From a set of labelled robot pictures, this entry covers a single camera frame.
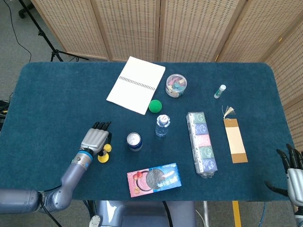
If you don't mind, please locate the metal table leg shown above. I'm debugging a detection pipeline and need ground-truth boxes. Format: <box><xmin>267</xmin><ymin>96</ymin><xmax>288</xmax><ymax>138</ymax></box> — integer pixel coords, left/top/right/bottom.
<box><xmin>203</xmin><ymin>201</ymin><xmax>211</xmax><ymax>227</ymax></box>

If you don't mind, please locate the clear plastic water bottle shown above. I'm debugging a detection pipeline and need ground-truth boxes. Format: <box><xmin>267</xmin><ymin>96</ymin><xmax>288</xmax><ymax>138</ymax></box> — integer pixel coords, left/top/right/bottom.
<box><xmin>155</xmin><ymin>114</ymin><xmax>171</xmax><ymax>138</ymax></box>

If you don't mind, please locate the dark teal tablecloth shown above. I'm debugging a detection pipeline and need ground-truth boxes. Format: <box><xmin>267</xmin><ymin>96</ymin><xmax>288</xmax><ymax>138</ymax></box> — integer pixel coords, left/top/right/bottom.
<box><xmin>0</xmin><ymin>61</ymin><xmax>295</xmax><ymax>201</ymax></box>

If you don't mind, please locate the multicolour tissue packet bundle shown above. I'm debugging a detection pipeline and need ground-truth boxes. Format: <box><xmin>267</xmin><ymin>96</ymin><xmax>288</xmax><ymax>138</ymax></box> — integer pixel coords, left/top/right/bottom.
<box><xmin>186</xmin><ymin>111</ymin><xmax>218</xmax><ymax>178</ymax></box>

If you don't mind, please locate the woven folding screen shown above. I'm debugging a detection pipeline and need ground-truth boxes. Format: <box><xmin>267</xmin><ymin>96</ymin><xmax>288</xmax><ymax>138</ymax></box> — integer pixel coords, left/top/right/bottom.
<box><xmin>30</xmin><ymin>0</ymin><xmax>303</xmax><ymax>154</ymax></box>

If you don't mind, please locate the clear jar of clips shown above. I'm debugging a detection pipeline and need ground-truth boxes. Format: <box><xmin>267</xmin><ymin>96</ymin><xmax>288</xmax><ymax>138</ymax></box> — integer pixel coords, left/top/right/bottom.
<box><xmin>165</xmin><ymin>73</ymin><xmax>187</xmax><ymax>98</ymax></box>

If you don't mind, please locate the white spiral notebook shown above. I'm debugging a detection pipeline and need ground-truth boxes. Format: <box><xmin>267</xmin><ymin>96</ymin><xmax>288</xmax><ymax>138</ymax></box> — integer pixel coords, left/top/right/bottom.
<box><xmin>106</xmin><ymin>56</ymin><xmax>166</xmax><ymax>115</ymax></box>

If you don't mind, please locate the green foam ball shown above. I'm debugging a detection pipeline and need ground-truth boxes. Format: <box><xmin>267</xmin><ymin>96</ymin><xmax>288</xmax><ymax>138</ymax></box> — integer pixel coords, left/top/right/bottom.
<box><xmin>148</xmin><ymin>99</ymin><xmax>163</xmax><ymax>113</ymax></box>

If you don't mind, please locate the grey robot torso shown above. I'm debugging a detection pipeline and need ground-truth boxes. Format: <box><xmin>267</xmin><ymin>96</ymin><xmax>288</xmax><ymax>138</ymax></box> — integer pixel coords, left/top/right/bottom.
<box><xmin>97</xmin><ymin>201</ymin><xmax>197</xmax><ymax>227</ymax></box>

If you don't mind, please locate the blue white drink can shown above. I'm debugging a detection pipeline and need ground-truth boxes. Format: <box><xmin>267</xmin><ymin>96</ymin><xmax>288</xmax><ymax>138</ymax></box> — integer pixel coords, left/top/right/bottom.
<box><xmin>126</xmin><ymin>131</ymin><xmax>143</xmax><ymax>152</ymax></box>

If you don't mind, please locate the green white glue stick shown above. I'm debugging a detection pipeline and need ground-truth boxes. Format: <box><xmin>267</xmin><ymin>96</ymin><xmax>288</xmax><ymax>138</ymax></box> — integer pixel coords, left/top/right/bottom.
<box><xmin>214</xmin><ymin>84</ymin><xmax>227</xmax><ymax>99</ymax></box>

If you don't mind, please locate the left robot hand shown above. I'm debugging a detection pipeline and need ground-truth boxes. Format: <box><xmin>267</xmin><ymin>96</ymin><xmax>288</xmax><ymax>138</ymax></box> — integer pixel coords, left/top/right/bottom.
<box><xmin>80</xmin><ymin>121</ymin><xmax>113</xmax><ymax>157</ymax></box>

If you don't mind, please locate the black tripod stand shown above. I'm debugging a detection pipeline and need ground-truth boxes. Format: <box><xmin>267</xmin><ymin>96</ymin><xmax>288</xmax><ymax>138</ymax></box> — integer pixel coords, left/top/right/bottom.
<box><xmin>18</xmin><ymin>0</ymin><xmax>89</xmax><ymax>62</ymax></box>

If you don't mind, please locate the blue pink cookie box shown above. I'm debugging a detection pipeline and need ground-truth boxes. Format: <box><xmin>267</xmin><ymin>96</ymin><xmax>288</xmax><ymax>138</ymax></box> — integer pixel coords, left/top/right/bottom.
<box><xmin>126</xmin><ymin>162</ymin><xmax>183</xmax><ymax>198</ymax></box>

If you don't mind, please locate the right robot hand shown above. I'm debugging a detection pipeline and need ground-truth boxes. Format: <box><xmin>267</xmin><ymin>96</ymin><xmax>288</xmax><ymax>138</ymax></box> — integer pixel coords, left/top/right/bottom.
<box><xmin>264</xmin><ymin>143</ymin><xmax>303</xmax><ymax>206</ymax></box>

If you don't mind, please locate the black floor cable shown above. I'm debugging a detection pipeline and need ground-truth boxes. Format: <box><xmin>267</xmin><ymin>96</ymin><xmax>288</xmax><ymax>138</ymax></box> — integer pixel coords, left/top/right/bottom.
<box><xmin>4</xmin><ymin>0</ymin><xmax>33</xmax><ymax>62</ymax></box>

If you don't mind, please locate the tan bookmark with tassel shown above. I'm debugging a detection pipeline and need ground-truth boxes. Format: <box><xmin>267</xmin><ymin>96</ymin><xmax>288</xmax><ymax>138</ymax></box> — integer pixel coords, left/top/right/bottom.
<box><xmin>222</xmin><ymin>105</ymin><xmax>249</xmax><ymax>164</ymax></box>

